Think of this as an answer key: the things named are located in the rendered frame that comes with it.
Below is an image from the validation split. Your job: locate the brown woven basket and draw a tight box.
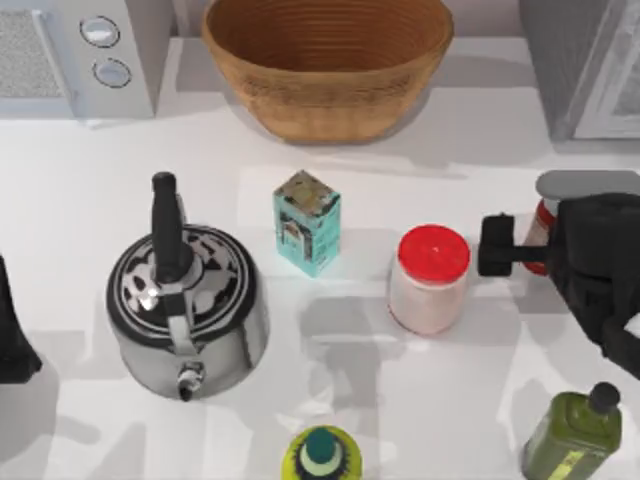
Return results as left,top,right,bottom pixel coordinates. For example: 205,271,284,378
201,0,456,147

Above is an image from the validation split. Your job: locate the pale microwave oven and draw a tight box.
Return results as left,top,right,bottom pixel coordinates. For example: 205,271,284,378
0,0,175,122

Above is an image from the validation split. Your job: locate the dark green bottle, black cap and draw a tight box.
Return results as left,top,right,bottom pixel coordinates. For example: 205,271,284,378
519,381,624,480

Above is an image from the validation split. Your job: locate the pale grey rounded box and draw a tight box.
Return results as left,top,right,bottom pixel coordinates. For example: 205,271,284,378
534,169,640,202

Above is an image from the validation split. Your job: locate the white jar with red lid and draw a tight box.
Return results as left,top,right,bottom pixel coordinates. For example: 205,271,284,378
388,224,473,336

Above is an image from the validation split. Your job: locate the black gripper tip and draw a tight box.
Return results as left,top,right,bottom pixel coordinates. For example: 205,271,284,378
0,254,44,386

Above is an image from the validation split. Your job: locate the steel kettle with black handle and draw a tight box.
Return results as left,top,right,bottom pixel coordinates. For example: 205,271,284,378
104,171,272,403

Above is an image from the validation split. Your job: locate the red and white can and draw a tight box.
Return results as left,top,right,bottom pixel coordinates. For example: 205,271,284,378
528,196,561,275

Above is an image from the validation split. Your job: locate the large microwave knob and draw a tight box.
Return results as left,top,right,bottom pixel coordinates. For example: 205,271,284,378
79,15,122,49

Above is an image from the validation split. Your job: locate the teal carton box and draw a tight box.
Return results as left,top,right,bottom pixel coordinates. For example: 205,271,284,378
272,169,344,279

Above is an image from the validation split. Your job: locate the yellow-green bottle, teal cap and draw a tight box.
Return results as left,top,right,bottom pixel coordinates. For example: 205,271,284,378
280,424,364,480

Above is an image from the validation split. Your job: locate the small microwave knob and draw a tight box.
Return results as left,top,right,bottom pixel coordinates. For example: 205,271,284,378
91,56,133,91

